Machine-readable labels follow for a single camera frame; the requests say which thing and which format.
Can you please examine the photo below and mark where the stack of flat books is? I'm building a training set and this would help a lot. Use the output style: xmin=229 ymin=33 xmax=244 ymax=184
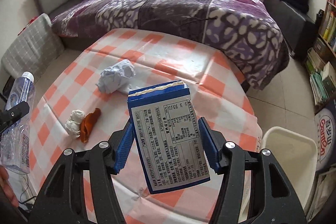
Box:
xmin=306 ymin=48 xmax=336 ymax=106

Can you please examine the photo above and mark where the grey checked chair cover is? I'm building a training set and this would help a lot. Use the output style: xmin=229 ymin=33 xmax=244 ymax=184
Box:
xmin=1 ymin=13 xmax=65 ymax=83

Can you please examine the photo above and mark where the black cable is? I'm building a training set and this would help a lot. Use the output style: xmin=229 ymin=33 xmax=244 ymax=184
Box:
xmin=16 ymin=177 xmax=40 ymax=211

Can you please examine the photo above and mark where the black water bottle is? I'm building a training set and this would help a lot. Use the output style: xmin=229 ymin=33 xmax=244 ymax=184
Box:
xmin=315 ymin=9 xmax=324 ymax=30

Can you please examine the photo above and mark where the red cloth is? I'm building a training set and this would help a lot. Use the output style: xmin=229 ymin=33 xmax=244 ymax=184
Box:
xmin=18 ymin=17 xmax=38 ymax=35

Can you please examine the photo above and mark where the white plastic bin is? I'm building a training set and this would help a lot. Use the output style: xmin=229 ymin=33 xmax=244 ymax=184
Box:
xmin=259 ymin=126 xmax=318 ymax=214

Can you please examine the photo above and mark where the pale tissue box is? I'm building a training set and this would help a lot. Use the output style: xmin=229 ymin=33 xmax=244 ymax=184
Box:
xmin=322 ymin=61 xmax=336 ymax=88

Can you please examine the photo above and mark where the black storage bench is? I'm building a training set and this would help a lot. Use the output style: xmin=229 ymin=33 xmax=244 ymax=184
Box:
xmin=263 ymin=0 xmax=317 ymax=59

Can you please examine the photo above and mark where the thin black cord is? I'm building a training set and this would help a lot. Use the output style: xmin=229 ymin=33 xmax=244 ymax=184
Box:
xmin=181 ymin=17 xmax=218 ymax=26

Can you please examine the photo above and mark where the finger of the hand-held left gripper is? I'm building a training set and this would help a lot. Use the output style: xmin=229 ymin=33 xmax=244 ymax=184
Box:
xmin=0 ymin=102 xmax=30 ymax=135

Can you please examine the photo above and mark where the orange peel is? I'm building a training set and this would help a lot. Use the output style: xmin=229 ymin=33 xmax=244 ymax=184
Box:
xmin=80 ymin=108 xmax=102 ymax=143

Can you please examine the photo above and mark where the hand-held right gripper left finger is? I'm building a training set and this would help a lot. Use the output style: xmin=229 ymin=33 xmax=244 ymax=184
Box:
xmin=33 ymin=119 xmax=134 ymax=224

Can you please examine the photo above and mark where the wooden bookshelf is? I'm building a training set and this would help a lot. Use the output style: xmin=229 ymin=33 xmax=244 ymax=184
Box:
xmin=304 ymin=0 xmax=336 ymax=109

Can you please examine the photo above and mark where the clear plastic bottle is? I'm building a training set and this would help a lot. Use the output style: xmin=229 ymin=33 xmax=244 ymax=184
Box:
xmin=0 ymin=71 xmax=36 ymax=174

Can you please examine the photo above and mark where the orange checked tablecloth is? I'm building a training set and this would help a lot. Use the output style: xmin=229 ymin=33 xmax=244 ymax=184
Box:
xmin=26 ymin=28 xmax=263 ymax=224

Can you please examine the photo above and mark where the white tissue ball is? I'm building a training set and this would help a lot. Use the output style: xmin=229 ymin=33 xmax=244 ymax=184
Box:
xmin=65 ymin=109 xmax=86 ymax=139

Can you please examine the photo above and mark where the blue white biscuit box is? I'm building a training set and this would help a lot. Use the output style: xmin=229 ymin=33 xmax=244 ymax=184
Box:
xmin=127 ymin=80 xmax=212 ymax=194

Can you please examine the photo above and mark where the crumpled white paper ball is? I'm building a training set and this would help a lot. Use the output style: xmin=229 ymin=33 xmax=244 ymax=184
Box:
xmin=98 ymin=59 xmax=136 ymax=94

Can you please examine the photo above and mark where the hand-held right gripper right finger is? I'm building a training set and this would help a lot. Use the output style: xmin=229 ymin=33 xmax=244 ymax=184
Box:
xmin=197 ymin=116 xmax=307 ymax=224

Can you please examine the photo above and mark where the bed with purple quilt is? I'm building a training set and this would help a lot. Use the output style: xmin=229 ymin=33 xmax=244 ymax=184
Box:
xmin=51 ymin=0 xmax=290 ymax=90

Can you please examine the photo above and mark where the person's left hand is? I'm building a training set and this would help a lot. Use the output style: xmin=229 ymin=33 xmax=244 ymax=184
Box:
xmin=0 ymin=165 xmax=20 ymax=209

